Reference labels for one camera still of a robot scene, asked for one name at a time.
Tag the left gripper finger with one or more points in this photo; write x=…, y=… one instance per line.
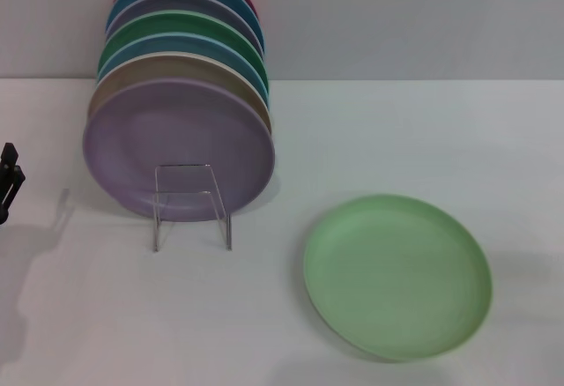
x=9, y=154
x=15, y=185

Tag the light green plate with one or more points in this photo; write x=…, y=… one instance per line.
x=396, y=271

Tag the lavender plate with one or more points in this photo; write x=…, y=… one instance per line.
x=176, y=139

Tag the clear acrylic plate rack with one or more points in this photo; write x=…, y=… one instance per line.
x=189, y=179

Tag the beige plate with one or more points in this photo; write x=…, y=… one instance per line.
x=167, y=69

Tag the light blue plate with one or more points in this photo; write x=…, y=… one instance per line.
x=176, y=44

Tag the dark green plate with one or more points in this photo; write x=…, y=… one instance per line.
x=176, y=24

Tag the grey purple plate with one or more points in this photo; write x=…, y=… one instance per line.
x=176, y=5

